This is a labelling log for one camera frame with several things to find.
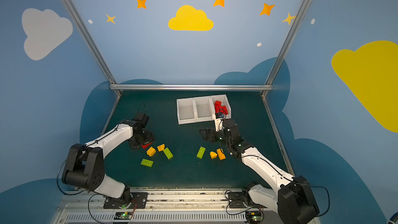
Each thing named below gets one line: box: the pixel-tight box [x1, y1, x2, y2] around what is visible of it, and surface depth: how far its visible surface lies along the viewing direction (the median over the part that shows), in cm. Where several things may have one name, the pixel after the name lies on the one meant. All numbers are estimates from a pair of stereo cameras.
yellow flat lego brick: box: [216, 147, 226, 161], surface depth 90 cm
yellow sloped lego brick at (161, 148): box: [157, 143, 165, 152], surface depth 92 cm
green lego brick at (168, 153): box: [162, 147, 174, 160], surface depth 90 cm
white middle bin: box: [193, 95, 216, 122], surface depth 111 cm
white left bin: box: [176, 97, 198, 125], surface depth 109 cm
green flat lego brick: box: [140, 158, 154, 168], surface depth 88 cm
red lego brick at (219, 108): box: [214, 102, 229, 116], surface depth 110 cm
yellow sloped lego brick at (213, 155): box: [209, 151, 218, 160], surface depth 90 cm
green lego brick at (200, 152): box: [196, 146, 206, 160], surface depth 92 cm
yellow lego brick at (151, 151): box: [146, 146, 157, 157], surface depth 90 cm
